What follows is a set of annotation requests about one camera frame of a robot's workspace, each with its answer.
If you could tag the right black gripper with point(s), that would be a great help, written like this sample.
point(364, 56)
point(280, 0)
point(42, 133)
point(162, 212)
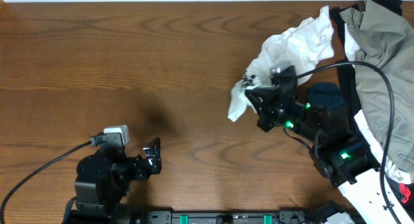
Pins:
point(265, 109)

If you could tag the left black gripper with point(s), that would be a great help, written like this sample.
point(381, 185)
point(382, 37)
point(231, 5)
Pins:
point(153, 162)

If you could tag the white t-shirt with black print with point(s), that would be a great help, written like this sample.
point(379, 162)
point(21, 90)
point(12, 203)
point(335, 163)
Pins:
point(304, 46)

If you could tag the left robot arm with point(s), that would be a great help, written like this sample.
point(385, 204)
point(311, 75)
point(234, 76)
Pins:
point(104, 178)

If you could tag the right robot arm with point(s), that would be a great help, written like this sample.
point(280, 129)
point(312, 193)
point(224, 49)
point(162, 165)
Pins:
point(344, 158)

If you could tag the white garment under pile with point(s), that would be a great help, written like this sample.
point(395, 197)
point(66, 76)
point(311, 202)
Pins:
point(391, 170)

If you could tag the olive grey garment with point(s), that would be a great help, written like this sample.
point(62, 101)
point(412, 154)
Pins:
point(386, 41)

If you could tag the black garment with red tag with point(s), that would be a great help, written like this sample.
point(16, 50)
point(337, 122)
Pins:
point(347, 82)

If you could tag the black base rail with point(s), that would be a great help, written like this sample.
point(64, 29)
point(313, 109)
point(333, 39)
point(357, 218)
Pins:
point(278, 217)

